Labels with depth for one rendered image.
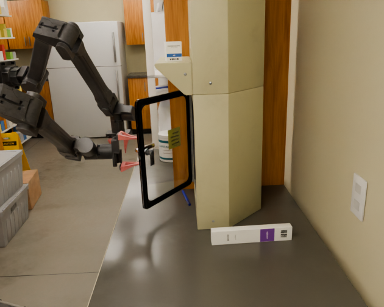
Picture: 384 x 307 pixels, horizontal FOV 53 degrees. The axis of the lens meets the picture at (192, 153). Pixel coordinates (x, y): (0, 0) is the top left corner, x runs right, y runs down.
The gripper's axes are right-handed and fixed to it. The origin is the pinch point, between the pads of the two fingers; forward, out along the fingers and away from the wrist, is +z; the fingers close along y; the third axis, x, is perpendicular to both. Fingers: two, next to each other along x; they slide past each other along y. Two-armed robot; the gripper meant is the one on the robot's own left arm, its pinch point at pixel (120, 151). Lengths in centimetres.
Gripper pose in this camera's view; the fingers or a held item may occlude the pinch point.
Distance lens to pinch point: 174.6
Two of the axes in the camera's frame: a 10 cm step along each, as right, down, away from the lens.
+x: -0.3, -3.0, 9.5
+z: 0.4, 9.5, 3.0
